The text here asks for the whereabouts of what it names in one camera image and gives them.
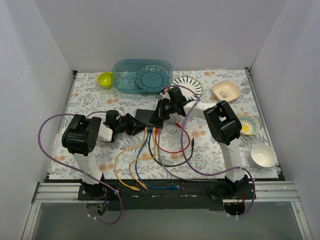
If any lime green bowl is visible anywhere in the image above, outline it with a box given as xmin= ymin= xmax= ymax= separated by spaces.
xmin=97 ymin=72 xmax=113 ymax=89

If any cream square bowl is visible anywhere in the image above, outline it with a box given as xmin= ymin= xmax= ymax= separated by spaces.
xmin=212 ymin=80 xmax=241 ymax=102

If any white round bowl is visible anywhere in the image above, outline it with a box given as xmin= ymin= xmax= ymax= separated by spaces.
xmin=250 ymin=143 xmax=277 ymax=169

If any floral tablecloth mat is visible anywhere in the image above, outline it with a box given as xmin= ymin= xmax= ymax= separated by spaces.
xmin=49 ymin=69 xmax=280 ymax=181

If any grey ethernet cable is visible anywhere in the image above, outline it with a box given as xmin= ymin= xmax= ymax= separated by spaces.
xmin=156 ymin=127 xmax=218 ymax=181

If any clear glass plate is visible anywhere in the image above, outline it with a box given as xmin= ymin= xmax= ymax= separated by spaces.
xmin=136 ymin=65 xmax=170 ymax=92

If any red ethernet cable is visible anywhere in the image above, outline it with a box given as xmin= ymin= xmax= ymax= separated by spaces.
xmin=154 ymin=122 xmax=191 ymax=154

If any green patterned small bowl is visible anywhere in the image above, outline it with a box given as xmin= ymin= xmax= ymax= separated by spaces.
xmin=238 ymin=114 xmax=260 ymax=136

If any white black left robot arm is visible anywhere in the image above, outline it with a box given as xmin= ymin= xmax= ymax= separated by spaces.
xmin=61 ymin=110 xmax=147 ymax=181

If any yellow ethernet cable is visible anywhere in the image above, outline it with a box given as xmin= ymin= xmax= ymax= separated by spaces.
xmin=114 ymin=126 xmax=149 ymax=192
xmin=128 ymin=127 xmax=157 ymax=190

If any black ethernet cable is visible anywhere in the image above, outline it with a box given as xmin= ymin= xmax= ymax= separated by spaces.
xmin=148 ymin=130 xmax=197 ymax=168

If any blue ethernet cable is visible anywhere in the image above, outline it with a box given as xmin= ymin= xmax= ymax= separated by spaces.
xmin=135 ymin=126 xmax=180 ymax=190

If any white black striped plate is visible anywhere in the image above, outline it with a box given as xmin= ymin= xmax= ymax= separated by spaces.
xmin=171 ymin=76 xmax=203 ymax=100

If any black network switch box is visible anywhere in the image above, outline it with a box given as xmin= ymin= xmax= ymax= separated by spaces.
xmin=135 ymin=109 xmax=157 ymax=128

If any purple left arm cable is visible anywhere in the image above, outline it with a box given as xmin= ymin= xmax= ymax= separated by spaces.
xmin=37 ymin=109 xmax=124 ymax=225

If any teal plastic tub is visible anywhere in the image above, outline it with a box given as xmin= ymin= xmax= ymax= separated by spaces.
xmin=111 ymin=59 xmax=173 ymax=95

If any aluminium front rail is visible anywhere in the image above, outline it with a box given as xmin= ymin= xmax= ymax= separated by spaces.
xmin=32 ymin=181 xmax=300 ymax=203

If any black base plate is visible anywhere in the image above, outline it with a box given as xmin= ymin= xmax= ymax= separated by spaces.
xmin=77 ymin=179 xmax=251 ymax=212

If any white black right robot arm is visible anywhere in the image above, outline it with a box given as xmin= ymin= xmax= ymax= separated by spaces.
xmin=149 ymin=86 xmax=249 ymax=199

